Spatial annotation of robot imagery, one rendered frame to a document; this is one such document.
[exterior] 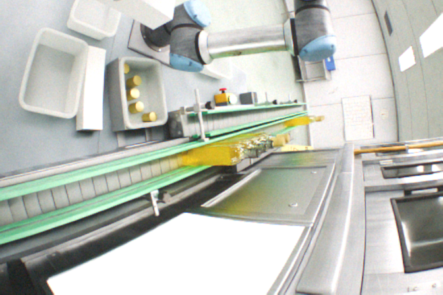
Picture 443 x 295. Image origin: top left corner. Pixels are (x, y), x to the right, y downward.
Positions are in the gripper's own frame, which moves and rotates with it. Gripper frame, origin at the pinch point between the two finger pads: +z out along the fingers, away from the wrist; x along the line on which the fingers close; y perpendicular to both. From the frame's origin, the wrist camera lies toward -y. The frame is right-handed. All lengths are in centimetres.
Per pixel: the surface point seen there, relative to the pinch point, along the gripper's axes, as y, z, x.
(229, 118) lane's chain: -71, 22, 10
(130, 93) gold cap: -23.8, 28.4, 10.1
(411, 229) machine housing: -38, -45, 47
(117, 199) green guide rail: -12.2, 13.0, 40.0
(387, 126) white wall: -640, -128, -64
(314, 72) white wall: -594, 66, -227
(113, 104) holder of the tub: -19.9, 31.4, 13.9
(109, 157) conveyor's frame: -14.6, 21.4, 30.6
